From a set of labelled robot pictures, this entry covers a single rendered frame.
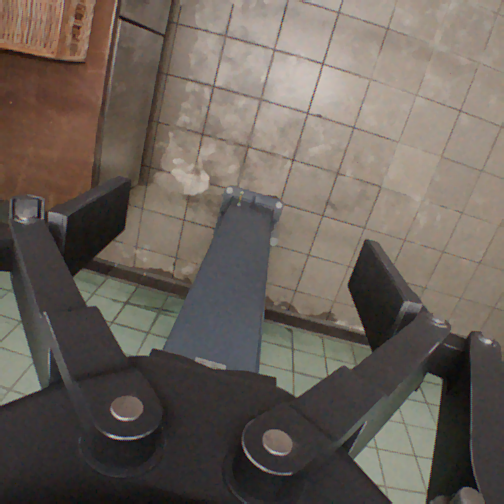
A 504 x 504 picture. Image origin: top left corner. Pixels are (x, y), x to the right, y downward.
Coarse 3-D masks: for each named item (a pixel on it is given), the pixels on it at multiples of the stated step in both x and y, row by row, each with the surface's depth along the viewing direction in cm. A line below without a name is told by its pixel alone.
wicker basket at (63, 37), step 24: (0, 0) 91; (24, 0) 90; (48, 0) 91; (72, 0) 81; (0, 24) 93; (24, 24) 93; (48, 24) 93; (72, 24) 85; (24, 48) 81; (48, 48) 95; (72, 48) 89
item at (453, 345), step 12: (420, 300) 16; (420, 312) 15; (456, 336) 14; (444, 348) 13; (456, 348) 13; (432, 360) 14; (444, 360) 14; (456, 360) 13; (432, 372) 14; (444, 372) 14; (456, 372) 13
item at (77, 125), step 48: (96, 0) 91; (144, 0) 104; (0, 48) 97; (96, 48) 96; (144, 48) 121; (0, 96) 102; (48, 96) 102; (96, 96) 101; (144, 96) 136; (0, 144) 108; (48, 144) 107; (96, 144) 107; (0, 192) 114; (48, 192) 113
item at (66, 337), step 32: (32, 224) 13; (32, 256) 11; (32, 288) 10; (64, 288) 10; (32, 320) 10; (64, 320) 8; (96, 320) 8; (32, 352) 10; (64, 352) 7; (96, 352) 7; (96, 384) 6; (128, 384) 7; (96, 416) 6; (128, 416) 6; (160, 416) 6; (96, 448) 6; (128, 448) 6
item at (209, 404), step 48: (192, 384) 8; (240, 384) 8; (0, 432) 6; (48, 432) 6; (192, 432) 7; (240, 432) 7; (0, 480) 5; (48, 480) 5; (96, 480) 6; (144, 480) 6; (192, 480) 6; (336, 480) 7
